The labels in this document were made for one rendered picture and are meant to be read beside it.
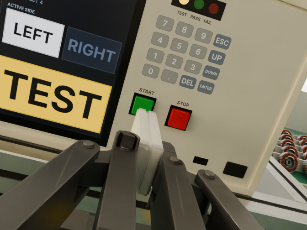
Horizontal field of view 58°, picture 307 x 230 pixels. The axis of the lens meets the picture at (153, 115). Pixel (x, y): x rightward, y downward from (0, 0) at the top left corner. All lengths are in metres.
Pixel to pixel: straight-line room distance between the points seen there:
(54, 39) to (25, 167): 0.12
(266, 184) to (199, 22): 0.23
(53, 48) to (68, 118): 0.07
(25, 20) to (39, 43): 0.02
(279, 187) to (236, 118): 0.14
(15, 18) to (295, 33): 0.25
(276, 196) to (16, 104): 0.30
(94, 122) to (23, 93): 0.07
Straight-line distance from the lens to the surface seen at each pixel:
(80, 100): 0.28
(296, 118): 7.96
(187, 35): 0.27
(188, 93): 0.27
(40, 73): 0.28
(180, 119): 0.27
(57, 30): 0.27
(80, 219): 0.50
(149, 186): 0.16
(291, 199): 0.39
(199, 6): 0.27
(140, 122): 0.18
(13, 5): 0.28
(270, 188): 0.39
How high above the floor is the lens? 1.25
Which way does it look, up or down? 16 degrees down
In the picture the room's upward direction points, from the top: 17 degrees clockwise
